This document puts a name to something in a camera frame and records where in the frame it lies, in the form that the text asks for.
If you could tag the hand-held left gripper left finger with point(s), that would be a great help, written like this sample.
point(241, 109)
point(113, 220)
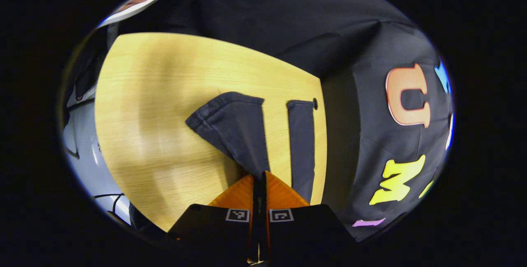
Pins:
point(214, 230)

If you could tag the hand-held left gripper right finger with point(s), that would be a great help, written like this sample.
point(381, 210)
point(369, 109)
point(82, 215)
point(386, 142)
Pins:
point(308, 230)

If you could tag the black backdrop cloth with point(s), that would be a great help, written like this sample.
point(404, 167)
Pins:
point(288, 19)

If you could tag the black jeans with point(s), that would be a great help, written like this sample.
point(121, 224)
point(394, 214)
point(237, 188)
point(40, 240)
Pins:
point(243, 131)

